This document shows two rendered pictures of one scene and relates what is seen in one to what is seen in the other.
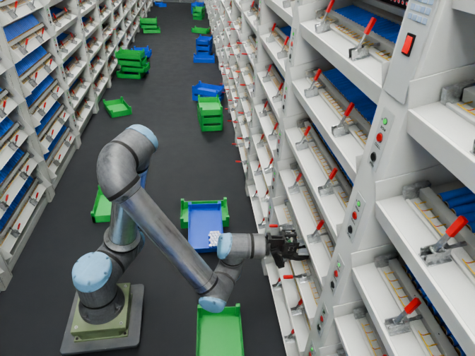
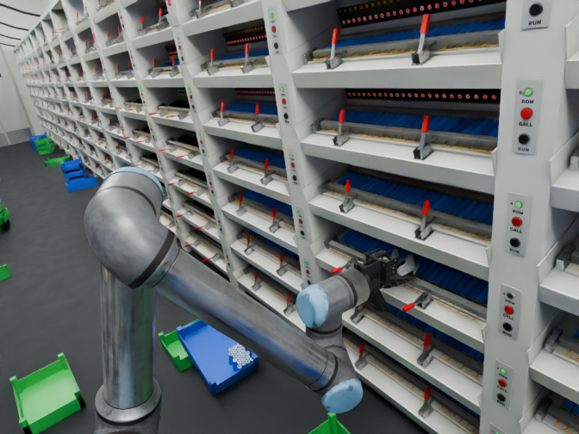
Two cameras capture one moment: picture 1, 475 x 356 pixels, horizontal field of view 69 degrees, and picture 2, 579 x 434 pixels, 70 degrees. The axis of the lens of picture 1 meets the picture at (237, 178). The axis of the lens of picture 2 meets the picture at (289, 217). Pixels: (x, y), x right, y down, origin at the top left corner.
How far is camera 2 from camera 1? 0.53 m
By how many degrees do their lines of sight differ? 24
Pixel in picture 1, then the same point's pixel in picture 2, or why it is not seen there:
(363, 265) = (559, 176)
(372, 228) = (563, 109)
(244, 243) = (339, 286)
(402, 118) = not seen: outside the picture
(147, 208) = (204, 273)
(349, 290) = (548, 229)
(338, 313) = (543, 274)
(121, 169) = (143, 220)
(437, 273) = not seen: outside the picture
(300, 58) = (292, 40)
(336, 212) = (459, 161)
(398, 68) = not seen: outside the picture
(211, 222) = (220, 339)
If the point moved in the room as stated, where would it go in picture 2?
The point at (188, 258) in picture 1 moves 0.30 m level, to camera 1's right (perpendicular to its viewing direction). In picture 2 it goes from (289, 334) to (407, 280)
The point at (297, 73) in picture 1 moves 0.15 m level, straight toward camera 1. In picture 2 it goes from (295, 60) to (314, 60)
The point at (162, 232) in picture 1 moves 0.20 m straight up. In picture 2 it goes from (241, 305) to (219, 204)
